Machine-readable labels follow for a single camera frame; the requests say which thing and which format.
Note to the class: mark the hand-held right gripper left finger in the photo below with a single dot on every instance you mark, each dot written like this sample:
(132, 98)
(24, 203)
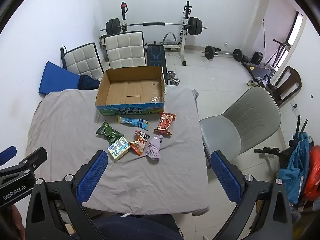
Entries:
(92, 177)

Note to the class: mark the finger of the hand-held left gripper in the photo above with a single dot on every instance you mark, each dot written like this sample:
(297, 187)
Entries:
(7, 153)
(33, 158)

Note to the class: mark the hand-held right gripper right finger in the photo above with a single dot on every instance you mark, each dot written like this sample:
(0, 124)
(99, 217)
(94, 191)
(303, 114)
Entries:
(226, 177)

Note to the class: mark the green snack packet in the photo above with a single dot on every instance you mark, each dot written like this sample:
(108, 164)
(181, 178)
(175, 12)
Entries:
(108, 132)

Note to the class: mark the orange snack packet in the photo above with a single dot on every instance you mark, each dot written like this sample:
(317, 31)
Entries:
(138, 143)

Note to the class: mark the purple sock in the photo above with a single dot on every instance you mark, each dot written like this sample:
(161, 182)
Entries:
(153, 150)

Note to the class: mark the blue and white long packet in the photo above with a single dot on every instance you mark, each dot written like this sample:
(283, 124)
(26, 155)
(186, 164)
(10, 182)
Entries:
(132, 122)

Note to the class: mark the red snack packet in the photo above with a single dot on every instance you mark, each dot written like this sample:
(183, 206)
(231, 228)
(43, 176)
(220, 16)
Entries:
(165, 124)

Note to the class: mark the cardboard box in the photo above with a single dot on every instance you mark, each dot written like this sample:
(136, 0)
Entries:
(130, 92)

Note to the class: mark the grey table cloth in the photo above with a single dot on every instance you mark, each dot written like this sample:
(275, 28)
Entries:
(62, 130)

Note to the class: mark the grey swivel chair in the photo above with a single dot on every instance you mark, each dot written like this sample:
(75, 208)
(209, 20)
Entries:
(250, 115)

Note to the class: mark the person's dark trousers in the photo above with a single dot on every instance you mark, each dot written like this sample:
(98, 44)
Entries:
(137, 230)

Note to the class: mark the blue jacket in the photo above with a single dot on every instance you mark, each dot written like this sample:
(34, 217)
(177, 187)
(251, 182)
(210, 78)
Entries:
(297, 160)

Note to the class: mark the blue foam mat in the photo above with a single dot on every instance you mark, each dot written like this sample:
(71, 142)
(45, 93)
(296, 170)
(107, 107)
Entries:
(55, 80)

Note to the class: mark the orange round bag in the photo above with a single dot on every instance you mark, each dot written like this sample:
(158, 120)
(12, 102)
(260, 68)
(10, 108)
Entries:
(313, 175)

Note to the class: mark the dark blue clothing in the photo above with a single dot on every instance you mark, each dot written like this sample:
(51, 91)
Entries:
(87, 82)

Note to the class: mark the white shoe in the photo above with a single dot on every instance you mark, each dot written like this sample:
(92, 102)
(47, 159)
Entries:
(251, 82)

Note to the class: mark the chrome dumbbell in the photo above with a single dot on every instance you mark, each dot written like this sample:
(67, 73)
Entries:
(171, 74)
(174, 81)

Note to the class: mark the white quilted chair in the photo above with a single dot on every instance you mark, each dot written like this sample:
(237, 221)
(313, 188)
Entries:
(82, 60)
(125, 50)

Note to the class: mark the black treadmill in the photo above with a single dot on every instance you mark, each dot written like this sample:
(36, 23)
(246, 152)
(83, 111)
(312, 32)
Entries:
(260, 70)

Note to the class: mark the brown wooden chair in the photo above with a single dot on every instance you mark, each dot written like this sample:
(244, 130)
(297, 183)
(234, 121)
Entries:
(290, 80)

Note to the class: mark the black cylinder speaker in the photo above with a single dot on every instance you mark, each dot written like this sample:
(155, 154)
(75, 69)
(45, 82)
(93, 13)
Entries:
(257, 57)

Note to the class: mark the short barbell with black plates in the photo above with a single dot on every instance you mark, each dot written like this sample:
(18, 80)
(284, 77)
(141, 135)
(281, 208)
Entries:
(225, 53)

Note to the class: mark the black weight bench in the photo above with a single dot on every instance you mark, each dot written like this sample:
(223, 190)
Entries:
(155, 56)

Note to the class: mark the white barbell rack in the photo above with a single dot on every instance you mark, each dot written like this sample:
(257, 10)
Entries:
(186, 43)

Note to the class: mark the grey bench leg attachment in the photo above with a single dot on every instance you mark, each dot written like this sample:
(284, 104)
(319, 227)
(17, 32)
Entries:
(170, 38)

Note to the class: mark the window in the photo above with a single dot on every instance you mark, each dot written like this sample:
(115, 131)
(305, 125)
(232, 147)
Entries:
(296, 30)

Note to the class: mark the long barbell with black plates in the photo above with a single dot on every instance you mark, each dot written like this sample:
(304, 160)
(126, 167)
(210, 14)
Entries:
(152, 24)

